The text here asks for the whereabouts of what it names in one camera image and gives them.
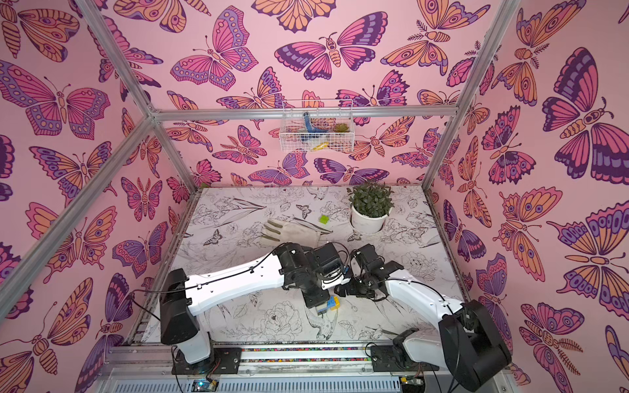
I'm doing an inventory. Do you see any aluminium frame left post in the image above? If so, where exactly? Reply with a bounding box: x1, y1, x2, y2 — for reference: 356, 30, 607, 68
76, 0, 198, 193

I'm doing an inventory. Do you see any blue toy in basket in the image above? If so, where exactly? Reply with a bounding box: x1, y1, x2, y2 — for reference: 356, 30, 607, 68
301, 112, 326, 142

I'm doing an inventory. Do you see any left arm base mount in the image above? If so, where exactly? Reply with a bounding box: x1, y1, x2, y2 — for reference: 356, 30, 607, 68
171, 347, 242, 376

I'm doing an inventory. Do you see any aluminium frame left diagonal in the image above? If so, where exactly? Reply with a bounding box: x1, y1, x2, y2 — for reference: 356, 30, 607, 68
1, 117, 153, 319

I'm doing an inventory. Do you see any aluminium frame post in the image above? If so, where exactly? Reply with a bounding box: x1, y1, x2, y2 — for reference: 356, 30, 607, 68
422, 0, 520, 192
76, 0, 198, 193

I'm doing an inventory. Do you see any beige work glove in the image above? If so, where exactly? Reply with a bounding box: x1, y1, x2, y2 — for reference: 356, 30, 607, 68
259, 219, 320, 248

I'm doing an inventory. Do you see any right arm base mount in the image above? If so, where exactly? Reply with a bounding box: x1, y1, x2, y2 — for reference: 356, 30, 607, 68
365, 327, 440, 372

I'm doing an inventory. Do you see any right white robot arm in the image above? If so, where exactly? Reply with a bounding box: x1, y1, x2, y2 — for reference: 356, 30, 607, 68
349, 244, 512, 392

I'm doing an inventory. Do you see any aluminium frame back bar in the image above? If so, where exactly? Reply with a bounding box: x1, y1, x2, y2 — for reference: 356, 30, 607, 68
151, 104, 459, 122

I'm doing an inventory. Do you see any yellow item in basket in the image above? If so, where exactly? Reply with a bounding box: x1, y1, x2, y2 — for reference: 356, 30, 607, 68
310, 142, 329, 152

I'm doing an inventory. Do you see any aluminium frame right post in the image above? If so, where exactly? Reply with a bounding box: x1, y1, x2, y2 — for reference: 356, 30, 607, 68
422, 0, 520, 192

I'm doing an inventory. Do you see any green circuit board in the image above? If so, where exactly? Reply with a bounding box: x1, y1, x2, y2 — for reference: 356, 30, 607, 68
191, 379, 218, 393

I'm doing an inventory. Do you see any white wire basket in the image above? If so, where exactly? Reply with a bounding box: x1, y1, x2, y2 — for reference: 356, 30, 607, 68
278, 99, 355, 154

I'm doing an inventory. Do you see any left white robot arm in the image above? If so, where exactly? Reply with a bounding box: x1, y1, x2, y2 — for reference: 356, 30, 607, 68
159, 242, 351, 365

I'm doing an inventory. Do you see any potted green plant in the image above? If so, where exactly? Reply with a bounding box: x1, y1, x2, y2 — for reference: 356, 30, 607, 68
347, 183, 394, 234

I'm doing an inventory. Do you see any small green plant in basket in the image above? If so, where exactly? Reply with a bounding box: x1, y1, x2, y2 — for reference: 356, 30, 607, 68
333, 124, 350, 133

